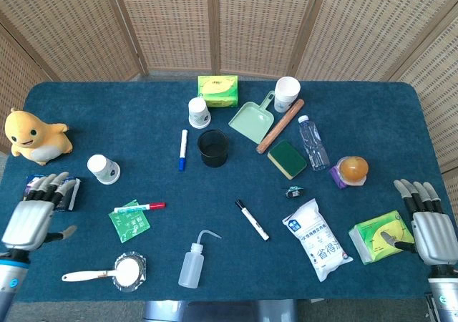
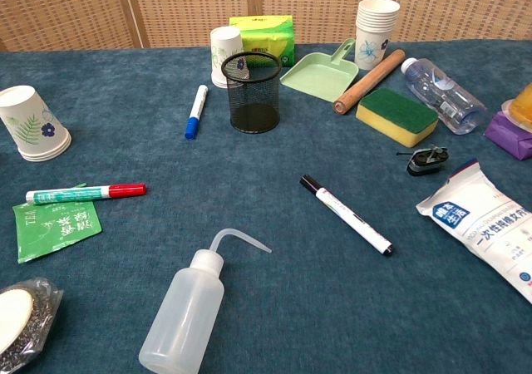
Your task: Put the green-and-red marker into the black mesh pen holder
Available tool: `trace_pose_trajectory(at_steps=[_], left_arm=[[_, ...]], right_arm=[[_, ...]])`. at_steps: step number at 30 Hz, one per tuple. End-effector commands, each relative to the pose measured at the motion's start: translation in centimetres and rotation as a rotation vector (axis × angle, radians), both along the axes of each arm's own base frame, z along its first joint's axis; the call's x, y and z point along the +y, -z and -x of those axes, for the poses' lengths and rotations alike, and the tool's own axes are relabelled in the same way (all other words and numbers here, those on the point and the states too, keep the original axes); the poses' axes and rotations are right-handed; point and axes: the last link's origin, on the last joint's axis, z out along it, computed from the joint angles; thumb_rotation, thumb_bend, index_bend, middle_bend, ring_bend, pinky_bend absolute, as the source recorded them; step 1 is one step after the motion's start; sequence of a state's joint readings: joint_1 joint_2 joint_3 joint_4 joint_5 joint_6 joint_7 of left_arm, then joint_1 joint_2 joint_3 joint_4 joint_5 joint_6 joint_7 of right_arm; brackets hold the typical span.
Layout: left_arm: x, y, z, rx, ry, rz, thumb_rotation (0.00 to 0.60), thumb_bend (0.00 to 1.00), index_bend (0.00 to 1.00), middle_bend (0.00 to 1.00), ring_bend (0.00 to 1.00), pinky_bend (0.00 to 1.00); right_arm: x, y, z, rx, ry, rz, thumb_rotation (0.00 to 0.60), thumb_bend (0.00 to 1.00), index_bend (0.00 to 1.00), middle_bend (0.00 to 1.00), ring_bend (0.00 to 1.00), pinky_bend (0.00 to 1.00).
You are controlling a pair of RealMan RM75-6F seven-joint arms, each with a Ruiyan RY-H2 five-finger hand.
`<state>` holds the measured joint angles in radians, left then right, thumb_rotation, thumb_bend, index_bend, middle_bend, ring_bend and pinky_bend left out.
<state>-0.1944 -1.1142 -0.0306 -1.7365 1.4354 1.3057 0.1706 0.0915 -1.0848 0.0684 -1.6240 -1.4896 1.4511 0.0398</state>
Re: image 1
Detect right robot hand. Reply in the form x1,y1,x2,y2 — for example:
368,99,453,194
379,178,458,266

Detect wooden rolling pin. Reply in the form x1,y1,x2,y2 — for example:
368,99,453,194
255,98,306,155

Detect woven folding screen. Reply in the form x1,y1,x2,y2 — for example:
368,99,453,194
0,0,458,175

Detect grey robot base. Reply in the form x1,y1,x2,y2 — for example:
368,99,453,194
142,298,298,322

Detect blue cap marker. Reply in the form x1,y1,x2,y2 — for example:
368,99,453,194
177,129,189,172

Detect foil tart tin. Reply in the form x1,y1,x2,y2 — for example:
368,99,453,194
112,251,147,293

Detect white wash bottle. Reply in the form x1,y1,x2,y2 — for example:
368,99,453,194
177,229,223,289

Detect yellow plush toy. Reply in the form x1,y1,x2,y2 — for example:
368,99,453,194
4,107,74,167

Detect light green dustpan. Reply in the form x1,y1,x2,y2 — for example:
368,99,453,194
228,90,276,145

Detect blue table cloth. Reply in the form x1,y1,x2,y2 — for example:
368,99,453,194
0,80,447,304

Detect green tissue soft pack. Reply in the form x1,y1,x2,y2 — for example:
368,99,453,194
348,210,416,266

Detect green tissue box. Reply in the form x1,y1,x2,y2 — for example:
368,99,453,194
197,74,240,109

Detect clear plastic water bottle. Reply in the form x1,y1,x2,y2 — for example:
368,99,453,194
297,114,331,172

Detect dark card box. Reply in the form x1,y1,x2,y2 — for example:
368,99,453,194
24,173,82,213

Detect red cap marker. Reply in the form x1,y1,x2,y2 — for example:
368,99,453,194
113,202,167,215

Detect green yellow sponge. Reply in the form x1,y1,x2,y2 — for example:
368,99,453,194
266,139,308,181

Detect white paper cup lying sideways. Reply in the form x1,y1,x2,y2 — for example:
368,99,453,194
87,154,122,186

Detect white handled brush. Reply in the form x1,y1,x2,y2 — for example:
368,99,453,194
61,270,119,283

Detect white paper cup upside down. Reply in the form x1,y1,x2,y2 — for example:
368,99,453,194
187,97,211,130

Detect black mesh pen holder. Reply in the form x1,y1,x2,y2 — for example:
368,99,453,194
197,129,230,167

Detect orange fruit jelly cup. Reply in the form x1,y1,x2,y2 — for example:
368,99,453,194
329,155,370,190

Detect black cap marker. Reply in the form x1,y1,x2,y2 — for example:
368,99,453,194
234,199,271,242

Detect white salt bag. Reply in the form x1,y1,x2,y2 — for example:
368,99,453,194
281,197,354,283

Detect white paper cup upright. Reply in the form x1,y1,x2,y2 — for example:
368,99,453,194
273,76,301,114

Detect green tea sachet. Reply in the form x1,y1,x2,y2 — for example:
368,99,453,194
108,199,152,245

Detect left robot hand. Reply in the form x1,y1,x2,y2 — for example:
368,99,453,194
1,171,78,253

